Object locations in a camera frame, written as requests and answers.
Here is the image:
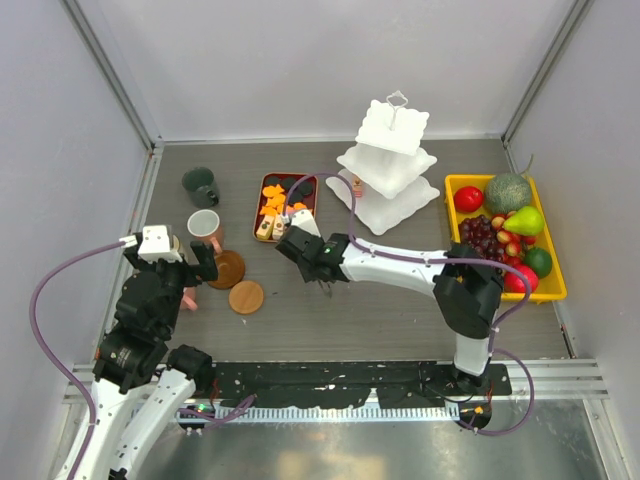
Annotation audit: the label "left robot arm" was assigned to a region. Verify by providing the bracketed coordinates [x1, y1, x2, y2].
[58, 233, 218, 479]

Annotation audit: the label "red apple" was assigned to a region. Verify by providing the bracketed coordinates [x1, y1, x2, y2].
[453, 186, 484, 213]

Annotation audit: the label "green melon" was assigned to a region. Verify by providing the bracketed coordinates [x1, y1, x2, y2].
[484, 155, 534, 214]

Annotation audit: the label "light wooden coaster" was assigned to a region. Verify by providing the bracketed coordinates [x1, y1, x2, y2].
[229, 281, 264, 315]

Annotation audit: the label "green lime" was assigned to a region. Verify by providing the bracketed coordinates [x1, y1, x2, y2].
[523, 247, 553, 279]

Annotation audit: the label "white three-tier stand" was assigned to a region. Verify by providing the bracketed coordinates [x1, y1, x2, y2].
[326, 91, 440, 236]

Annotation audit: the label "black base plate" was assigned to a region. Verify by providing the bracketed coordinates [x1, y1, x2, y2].
[211, 361, 512, 409]

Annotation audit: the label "pink mug near arm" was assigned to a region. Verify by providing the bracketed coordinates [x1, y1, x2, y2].
[180, 287, 198, 311]

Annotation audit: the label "red dessert tray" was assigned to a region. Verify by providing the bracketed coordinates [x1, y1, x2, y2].
[253, 172, 318, 243]

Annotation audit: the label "metal serving tongs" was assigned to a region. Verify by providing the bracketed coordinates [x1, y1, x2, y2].
[317, 280, 333, 298]

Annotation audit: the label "black round cookies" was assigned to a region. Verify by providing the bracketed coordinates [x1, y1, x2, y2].
[264, 174, 315, 204]

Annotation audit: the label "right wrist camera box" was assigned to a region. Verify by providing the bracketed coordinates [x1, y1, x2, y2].
[282, 209, 320, 236]

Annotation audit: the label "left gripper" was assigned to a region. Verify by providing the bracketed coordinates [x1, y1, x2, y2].
[128, 239, 218, 334]

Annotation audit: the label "red cherries cluster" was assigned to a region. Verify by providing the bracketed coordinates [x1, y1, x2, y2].
[491, 214, 536, 266]

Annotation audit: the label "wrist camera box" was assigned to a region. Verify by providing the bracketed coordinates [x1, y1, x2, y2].
[119, 225, 177, 260]
[282, 209, 320, 236]

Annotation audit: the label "green pear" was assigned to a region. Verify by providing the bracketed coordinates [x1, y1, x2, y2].
[503, 206, 545, 236]

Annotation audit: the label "dark brown wooden saucer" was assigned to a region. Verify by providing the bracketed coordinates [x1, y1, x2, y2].
[207, 250, 246, 290]

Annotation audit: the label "dark green mug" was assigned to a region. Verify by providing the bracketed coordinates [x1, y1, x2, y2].
[181, 167, 220, 209]

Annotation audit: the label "yellow fruit bin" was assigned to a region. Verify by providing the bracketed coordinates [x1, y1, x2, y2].
[444, 174, 567, 304]

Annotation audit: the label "pink mug white inside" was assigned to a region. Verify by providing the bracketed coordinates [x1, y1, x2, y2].
[187, 209, 224, 254]

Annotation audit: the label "purple grape bunch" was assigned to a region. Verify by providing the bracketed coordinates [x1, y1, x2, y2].
[458, 215, 506, 261]

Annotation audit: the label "orange fish cookies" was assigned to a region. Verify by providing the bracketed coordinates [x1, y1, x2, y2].
[258, 184, 307, 217]

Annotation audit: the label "cream cake slice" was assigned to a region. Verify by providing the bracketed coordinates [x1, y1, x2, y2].
[271, 215, 287, 241]

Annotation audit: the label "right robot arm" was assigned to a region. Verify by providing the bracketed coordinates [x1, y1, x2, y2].
[276, 226, 504, 396]

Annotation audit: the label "red pomegranate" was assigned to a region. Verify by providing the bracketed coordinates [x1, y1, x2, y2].
[504, 264, 539, 294]

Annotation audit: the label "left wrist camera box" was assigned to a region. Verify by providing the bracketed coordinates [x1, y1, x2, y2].
[119, 225, 177, 260]

